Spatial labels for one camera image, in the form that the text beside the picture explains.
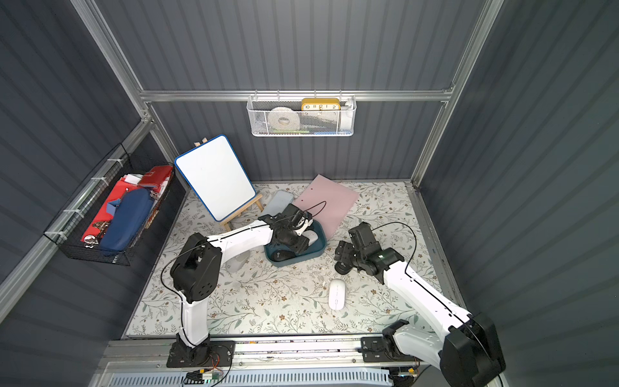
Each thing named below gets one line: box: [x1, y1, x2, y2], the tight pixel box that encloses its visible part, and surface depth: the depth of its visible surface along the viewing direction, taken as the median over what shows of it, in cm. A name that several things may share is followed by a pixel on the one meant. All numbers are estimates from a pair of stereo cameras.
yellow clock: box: [301, 97, 341, 112], surface depth 89 cm
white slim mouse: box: [328, 278, 346, 311], surface depth 85 cm
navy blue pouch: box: [99, 187, 154, 254], surface depth 70 cm
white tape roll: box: [267, 106, 301, 132], surface depth 86 cm
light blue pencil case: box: [262, 189, 294, 217], surface depth 114 cm
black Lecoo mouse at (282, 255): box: [270, 249, 296, 263], surface depth 93 cm
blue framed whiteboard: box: [174, 134, 257, 222], surface depth 90 cm
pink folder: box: [292, 174, 360, 240], surface depth 118 cm
